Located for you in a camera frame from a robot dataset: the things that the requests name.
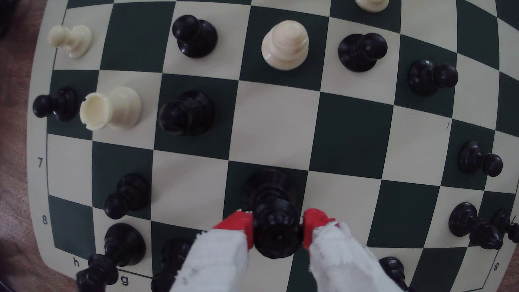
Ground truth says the black pawn lower left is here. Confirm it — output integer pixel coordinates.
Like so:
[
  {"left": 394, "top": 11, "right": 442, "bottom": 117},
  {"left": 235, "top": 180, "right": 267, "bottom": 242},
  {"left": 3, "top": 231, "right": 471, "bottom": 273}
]
[{"left": 103, "top": 174, "right": 151, "bottom": 220}]

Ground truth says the black chess bishop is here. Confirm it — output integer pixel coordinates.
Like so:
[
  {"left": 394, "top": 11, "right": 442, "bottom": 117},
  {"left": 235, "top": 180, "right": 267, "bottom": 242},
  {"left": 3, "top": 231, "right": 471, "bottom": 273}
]
[{"left": 448, "top": 201, "right": 504, "bottom": 250}]

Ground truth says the black chess pawn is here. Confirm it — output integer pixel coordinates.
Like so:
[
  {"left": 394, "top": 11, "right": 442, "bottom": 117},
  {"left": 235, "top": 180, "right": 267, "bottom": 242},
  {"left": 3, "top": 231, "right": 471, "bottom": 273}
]
[
  {"left": 338, "top": 32, "right": 388, "bottom": 73},
  {"left": 491, "top": 209, "right": 519, "bottom": 244},
  {"left": 32, "top": 87, "right": 79, "bottom": 122},
  {"left": 408, "top": 59, "right": 459, "bottom": 97},
  {"left": 172, "top": 15, "right": 219, "bottom": 58},
  {"left": 379, "top": 256, "right": 411, "bottom": 292},
  {"left": 458, "top": 141, "right": 504, "bottom": 178}
]

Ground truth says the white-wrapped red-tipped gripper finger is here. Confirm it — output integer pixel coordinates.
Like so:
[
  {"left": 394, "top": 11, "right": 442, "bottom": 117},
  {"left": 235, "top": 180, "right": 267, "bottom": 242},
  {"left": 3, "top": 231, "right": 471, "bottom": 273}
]
[
  {"left": 170, "top": 210, "right": 255, "bottom": 292},
  {"left": 302, "top": 208, "right": 403, "bottom": 292}
]

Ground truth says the black chess knight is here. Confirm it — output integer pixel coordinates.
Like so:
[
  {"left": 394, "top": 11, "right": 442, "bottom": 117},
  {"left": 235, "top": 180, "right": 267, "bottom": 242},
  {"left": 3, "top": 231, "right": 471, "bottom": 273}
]
[{"left": 151, "top": 238, "right": 193, "bottom": 292}]

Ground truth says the white chess pawn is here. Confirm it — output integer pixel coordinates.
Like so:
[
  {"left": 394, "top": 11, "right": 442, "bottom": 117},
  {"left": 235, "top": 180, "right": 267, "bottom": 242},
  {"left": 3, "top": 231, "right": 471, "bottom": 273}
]
[{"left": 47, "top": 24, "right": 93, "bottom": 59}]

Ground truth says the black chess queen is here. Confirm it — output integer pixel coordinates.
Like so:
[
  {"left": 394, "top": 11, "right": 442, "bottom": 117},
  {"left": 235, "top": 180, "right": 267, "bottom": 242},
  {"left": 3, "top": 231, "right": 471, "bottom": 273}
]
[{"left": 243, "top": 168, "right": 305, "bottom": 259}]

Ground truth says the white chess rook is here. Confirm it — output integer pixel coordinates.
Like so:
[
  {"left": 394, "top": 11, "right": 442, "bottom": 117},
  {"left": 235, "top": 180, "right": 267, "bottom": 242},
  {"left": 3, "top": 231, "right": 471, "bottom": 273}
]
[{"left": 79, "top": 86, "right": 143, "bottom": 131}]

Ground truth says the green and cream chess board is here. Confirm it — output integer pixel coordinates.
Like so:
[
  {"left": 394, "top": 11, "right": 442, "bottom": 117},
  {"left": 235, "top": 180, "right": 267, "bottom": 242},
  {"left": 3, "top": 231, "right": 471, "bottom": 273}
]
[{"left": 26, "top": 0, "right": 519, "bottom": 292}]

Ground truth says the white chess piece base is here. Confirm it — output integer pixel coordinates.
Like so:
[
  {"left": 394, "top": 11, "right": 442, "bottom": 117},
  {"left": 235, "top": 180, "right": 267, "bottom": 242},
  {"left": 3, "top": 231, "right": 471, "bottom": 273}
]
[{"left": 354, "top": 0, "right": 390, "bottom": 13}]

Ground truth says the white chess bishop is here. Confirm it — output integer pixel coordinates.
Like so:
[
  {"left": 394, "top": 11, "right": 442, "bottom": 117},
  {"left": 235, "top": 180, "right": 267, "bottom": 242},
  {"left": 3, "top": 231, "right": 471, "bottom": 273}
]
[{"left": 261, "top": 20, "right": 310, "bottom": 71}]

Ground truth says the black chess king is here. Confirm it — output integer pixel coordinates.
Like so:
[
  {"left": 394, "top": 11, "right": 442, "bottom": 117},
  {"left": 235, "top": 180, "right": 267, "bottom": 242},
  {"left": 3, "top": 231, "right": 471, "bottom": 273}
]
[{"left": 76, "top": 223, "right": 147, "bottom": 292}]

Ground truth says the black chess rook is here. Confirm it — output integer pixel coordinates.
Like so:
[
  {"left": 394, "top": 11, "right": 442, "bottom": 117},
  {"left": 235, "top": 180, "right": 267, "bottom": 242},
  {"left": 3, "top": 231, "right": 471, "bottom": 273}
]
[{"left": 158, "top": 90, "right": 215, "bottom": 137}]

